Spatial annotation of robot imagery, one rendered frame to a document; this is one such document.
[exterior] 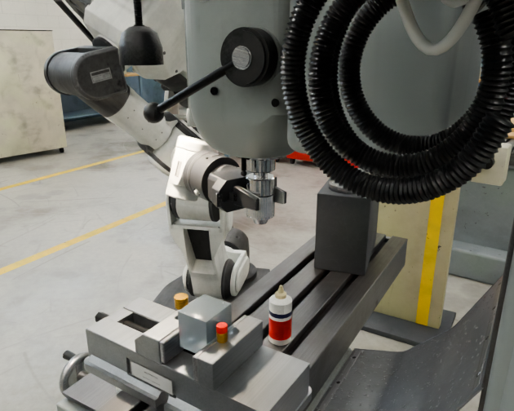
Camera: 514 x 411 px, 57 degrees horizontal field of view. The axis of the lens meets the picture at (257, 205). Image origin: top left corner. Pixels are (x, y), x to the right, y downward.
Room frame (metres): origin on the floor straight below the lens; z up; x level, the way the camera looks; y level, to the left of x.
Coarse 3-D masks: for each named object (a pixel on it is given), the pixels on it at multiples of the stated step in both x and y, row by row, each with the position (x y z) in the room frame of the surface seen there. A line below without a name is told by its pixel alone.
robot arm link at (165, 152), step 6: (174, 126) 1.17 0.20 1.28; (180, 126) 1.15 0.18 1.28; (174, 132) 1.15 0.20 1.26; (180, 132) 1.15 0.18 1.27; (186, 132) 1.14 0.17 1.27; (168, 138) 1.15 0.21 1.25; (174, 138) 1.14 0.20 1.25; (168, 144) 1.14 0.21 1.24; (174, 144) 1.14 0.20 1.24; (156, 150) 1.14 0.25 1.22; (162, 150) 1.13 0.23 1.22; (168, 150) 1.13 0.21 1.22; (156, 156) 1.13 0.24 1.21; (162, 156) 1.13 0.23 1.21; (168, 156) 1.13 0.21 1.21; (168, 162) 1.13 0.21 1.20
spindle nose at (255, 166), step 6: (246, 162) 0.73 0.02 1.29; (252, 162) 0.72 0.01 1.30; (258, 162) 0.72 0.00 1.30; (264, 162) 0.72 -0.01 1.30; (270, 162) 0.72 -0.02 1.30; (246, 168) 0.73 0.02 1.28; (252, 168) 0.72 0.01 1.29; (258, 168) 0.72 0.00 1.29; (264, 168) 0.72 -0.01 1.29; (270, 168) 0.72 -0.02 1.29
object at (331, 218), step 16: (320, 192) 1.02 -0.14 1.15; (336, 192) 1.02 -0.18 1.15; (320, 208) 1.01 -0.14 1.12; (336, 208) 1.00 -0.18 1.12; (352, 208) 0.99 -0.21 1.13; (368, 208) 0.98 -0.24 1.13; (320, 224) 1.01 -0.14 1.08; (336, 224) 1.00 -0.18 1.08; (352, 224) 0.99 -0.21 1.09; (368, 224) 0.98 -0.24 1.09; (320, 240) 1.01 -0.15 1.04; (336, 240) 1.00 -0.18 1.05; (352, 240) 0.99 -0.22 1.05; (368, 240) 0.99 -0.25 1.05; (320, 256) 1.01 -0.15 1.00; (336, 256) 1.00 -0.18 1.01; (352, 256) 0.99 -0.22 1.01; (368, 256) 1.02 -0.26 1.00; (352, 272) 0.99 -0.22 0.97
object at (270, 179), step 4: (248, 176) 0.74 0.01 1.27; (252, 176) 0.74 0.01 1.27; (268, 176) 0.74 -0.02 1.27; (272, 176) 0.74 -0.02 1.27; (248, 180) 0.73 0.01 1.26; (252, 180) 0.72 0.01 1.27; (256, 180) 0.72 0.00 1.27; (260, 180) 0.72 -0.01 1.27; (264, 180) 0.72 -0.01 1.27; (268, 180) 0.72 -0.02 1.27; (272, 180) 0.73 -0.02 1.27; (252, 184) 0.72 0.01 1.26; (256, 184) 0.72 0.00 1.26; (260, 184) 0.72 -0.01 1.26; (264, 184) 0.72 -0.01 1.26; (268, 184) 0.72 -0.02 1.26
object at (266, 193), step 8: (248, 184) 0.73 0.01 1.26; (272, 184) 0.73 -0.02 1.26; (256, 192) 0.72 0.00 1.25; (264, 192) 0.72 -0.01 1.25; (272, 192) 0.73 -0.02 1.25; (264, 200) 0.72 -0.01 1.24; (272, 200) 0.73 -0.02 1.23; (264, 208) 0.72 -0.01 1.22; (272, 208) 0.73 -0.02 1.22; (248, 216) 0.73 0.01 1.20; (256, 216) 0.72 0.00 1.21; (264, 216) 0.72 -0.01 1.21; (272, 216) 0.73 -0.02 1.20
